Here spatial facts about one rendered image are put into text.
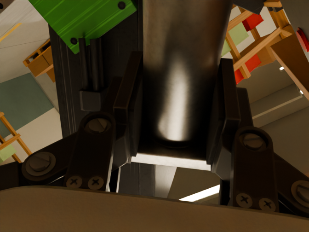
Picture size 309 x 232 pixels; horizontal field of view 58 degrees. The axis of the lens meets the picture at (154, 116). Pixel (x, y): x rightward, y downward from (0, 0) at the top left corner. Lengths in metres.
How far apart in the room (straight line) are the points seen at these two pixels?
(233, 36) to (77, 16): 3.55
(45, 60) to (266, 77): 6.63
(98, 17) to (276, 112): 7.62
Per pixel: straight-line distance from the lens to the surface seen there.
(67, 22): 0.41
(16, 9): 0.62
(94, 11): 0.40
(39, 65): 7.04
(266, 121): 7.98
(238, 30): 3.99
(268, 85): 9.85
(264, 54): 4.38
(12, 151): 6.82
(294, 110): 7.99
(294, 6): 0.34
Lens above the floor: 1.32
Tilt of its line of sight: 12 degrees up
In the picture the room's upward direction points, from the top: 148 degrees clockwise
